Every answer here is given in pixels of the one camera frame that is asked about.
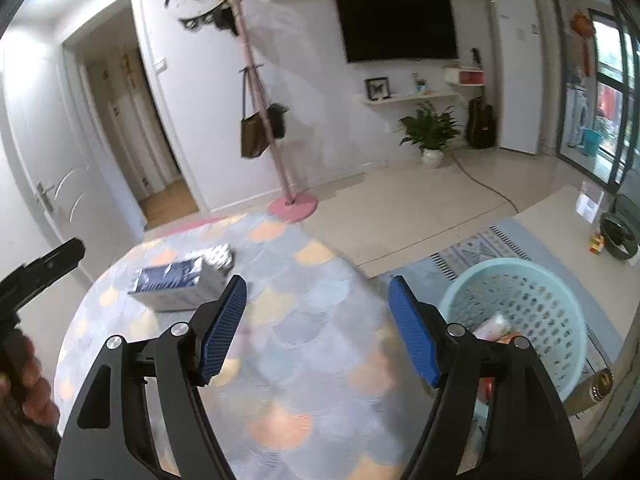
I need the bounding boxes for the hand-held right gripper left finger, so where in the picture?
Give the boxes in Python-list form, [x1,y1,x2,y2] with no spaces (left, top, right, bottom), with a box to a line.
[54,275,249,480]

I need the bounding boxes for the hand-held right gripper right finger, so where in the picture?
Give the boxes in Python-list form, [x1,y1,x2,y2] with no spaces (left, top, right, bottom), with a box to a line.
[387,275,585,480]

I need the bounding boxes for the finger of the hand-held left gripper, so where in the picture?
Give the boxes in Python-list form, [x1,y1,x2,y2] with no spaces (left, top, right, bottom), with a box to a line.
[17,238,86,293]

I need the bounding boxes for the white milk carton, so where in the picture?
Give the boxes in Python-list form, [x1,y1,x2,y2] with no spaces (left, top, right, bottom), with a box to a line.
[127,255,231,313]
[187,242,236,273]

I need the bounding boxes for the pink white plastic bottle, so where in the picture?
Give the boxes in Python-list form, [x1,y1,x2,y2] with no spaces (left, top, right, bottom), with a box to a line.
[472,312,513,343]

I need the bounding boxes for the teal plastic basket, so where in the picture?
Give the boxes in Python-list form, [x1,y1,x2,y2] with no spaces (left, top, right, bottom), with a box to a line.
[439,259,588,406]

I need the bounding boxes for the person's left hand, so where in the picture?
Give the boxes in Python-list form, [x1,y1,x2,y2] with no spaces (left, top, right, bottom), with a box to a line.
[12,332,62,426]

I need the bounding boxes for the scale patterned tablecloth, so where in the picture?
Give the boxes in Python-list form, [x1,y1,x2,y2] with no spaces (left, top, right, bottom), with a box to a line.
[54,210,441,480]

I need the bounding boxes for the white room door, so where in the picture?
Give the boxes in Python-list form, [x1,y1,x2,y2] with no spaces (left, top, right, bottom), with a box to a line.
[2,35,148,306]

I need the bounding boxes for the beige coffee table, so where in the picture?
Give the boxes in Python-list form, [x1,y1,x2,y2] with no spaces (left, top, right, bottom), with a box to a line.
[512,185,640,461]

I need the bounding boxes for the gold capped bottle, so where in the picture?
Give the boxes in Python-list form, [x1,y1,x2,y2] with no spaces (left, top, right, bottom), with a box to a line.
[565,367,615,416]

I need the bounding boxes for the brown tote bag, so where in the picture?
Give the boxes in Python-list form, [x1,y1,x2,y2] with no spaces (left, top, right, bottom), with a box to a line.
[240,67,271,159]

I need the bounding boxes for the green potted plant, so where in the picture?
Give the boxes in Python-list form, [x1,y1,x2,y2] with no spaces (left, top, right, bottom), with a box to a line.
[398,101,461,168]

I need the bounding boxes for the black guitar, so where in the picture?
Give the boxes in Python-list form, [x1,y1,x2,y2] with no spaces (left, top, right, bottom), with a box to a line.
[466,96,497,149]

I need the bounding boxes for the clear acrylic stand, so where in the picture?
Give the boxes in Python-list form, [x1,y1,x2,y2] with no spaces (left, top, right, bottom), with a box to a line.
[575,181,603,223]

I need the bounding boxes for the small black bag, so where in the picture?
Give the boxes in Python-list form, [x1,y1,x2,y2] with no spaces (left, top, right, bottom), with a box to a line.
[267,103,288,140]

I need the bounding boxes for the pink coat rack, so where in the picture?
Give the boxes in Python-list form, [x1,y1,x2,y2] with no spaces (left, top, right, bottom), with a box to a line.
[197,0,320,223]

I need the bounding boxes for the dark round ashtray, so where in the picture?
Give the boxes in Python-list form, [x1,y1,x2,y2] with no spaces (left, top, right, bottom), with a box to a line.
[599,211,640,263]

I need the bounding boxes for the white washing machine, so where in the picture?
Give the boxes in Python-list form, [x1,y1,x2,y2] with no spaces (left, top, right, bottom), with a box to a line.
[567,85,593,148]

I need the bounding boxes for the white refrigerator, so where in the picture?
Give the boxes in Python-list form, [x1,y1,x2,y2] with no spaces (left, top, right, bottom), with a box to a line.
[490,0,545,156]

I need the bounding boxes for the black hat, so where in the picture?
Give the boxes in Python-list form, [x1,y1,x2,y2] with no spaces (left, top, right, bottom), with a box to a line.
[215,5,238,36]

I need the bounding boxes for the sliding glass door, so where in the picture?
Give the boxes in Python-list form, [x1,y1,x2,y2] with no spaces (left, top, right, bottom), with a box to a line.
[547,0,640,186]

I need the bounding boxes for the red hanging knot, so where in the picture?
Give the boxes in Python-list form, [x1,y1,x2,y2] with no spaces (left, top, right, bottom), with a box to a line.
[571,10,598,78]

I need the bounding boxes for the floor cable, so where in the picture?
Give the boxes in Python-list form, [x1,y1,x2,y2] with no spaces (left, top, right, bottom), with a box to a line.
[452,152,521,211]

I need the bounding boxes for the low white wall shelf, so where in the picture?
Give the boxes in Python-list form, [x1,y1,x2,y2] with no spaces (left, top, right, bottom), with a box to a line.
[362,91,460,107]

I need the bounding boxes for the white red wall box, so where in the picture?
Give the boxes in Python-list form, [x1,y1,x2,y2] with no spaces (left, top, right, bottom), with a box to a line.
[442,47,486,87]

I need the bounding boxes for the wall mounted television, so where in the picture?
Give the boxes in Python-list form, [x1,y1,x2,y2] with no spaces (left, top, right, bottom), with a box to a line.
[332,0,459,64]

